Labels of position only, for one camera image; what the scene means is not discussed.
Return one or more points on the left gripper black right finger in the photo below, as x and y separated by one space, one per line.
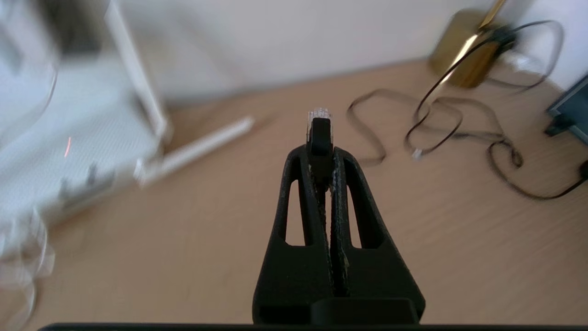
376 276

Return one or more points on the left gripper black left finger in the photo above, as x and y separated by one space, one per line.
294 276

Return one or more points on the white router with antennas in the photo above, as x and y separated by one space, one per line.
92 128

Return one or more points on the black clip stand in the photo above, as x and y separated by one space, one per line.
558 125

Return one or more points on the brass desk lamp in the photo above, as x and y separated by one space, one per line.
464 50

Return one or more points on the crumpled white tissue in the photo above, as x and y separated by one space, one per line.
523 59

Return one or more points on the black clip on lamp base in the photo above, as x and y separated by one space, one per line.
505 36

